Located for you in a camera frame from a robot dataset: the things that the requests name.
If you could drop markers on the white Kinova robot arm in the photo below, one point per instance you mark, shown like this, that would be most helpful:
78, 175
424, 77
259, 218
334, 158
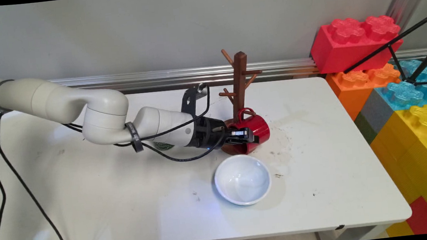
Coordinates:
101, 114

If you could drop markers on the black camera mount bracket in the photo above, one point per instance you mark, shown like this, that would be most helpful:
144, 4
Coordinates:
189, 101

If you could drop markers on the giant yellow toy block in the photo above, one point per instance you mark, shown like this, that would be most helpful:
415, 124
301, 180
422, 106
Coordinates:
417, 148

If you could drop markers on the black tripod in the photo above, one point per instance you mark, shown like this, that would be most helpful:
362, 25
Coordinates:
392, 47

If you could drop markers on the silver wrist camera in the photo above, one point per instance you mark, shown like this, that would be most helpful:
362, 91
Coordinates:
203, 90

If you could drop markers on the giant orange toy block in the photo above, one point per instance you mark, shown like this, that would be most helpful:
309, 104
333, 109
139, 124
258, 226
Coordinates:
353, 87

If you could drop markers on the red block panel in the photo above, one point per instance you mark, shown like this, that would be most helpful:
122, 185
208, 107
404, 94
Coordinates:
424, 215

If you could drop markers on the black tape piece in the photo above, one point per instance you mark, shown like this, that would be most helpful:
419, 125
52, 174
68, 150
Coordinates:
339, 227

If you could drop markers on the aluminium rail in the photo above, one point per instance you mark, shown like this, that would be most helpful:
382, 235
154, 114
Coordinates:
155, 78

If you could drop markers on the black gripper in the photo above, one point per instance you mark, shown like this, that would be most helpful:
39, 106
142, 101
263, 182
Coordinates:
207, 132

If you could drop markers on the red mug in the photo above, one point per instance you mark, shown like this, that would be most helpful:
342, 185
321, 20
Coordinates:
258, 125

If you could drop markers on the white ceramic bowl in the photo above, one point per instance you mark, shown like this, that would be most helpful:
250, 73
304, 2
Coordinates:
242, 179

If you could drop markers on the giant dark green toy block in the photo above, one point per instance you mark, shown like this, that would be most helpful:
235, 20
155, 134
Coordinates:
365, 127

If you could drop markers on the giant red toy block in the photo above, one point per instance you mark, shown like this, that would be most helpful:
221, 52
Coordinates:
350, 46

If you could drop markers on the dark green enamel mug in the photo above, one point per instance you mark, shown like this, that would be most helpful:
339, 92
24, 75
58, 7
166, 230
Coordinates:
163, 146

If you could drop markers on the giant blue toy block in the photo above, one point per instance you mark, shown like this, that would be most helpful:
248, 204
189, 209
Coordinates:
404, 94

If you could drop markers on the giant grey toy block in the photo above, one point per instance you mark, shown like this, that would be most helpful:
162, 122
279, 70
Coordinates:
376, 112

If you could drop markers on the brown wooden mug tree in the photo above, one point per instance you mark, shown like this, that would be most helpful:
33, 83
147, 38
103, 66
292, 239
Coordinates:
239, 83

